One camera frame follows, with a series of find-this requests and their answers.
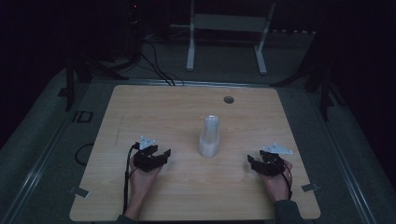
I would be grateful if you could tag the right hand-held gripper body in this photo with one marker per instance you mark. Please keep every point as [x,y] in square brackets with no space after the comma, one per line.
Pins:
[271,166]

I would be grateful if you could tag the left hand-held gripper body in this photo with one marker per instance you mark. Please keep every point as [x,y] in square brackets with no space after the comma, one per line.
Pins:
[146,163]

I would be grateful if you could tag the stack of clear plastic cups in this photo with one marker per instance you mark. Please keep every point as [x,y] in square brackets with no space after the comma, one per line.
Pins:
[209,138]

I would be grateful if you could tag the person's left hand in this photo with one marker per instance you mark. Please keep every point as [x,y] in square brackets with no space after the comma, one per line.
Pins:
[142,182]

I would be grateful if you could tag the person's right hand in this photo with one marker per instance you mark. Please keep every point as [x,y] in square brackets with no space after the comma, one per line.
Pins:
[277,186]

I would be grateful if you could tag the grey tape piece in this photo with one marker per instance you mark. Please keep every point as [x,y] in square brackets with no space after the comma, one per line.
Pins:
[310,187]
[79,192]

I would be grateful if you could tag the black tripod stand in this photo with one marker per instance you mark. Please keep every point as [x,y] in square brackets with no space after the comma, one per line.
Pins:
[323,81]
[81,73]

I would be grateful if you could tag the dark cabinet with red light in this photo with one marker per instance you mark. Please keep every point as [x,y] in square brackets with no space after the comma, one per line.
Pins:
[134,28]

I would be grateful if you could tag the white metal stand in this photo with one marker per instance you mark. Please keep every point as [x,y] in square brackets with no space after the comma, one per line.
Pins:
[227,23]

